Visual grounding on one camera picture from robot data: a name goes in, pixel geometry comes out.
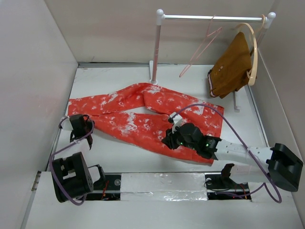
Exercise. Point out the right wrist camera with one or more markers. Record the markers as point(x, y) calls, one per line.
point(176, 120)

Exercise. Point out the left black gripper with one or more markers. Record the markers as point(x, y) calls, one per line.
point(90, 124)

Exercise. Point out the red white patterned trousers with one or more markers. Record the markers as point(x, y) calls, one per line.
point(138, 115)

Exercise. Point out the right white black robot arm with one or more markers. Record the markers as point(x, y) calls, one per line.
point(277, 164)

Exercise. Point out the pink wire hanger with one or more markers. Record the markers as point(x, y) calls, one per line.
point(206, 42)

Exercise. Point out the beige wooden hanger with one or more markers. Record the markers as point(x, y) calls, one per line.
point(251, 74)

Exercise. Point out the white metal clothes rack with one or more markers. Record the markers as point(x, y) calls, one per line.
point(161, 16)

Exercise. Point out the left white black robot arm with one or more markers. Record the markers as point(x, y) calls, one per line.
point(73, 180)

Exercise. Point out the brown trousers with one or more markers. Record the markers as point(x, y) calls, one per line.
point(229, 73)

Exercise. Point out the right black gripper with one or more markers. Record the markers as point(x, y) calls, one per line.
point(169, 140)

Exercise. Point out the silver tape strip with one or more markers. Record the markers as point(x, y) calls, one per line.
point(163, 187)

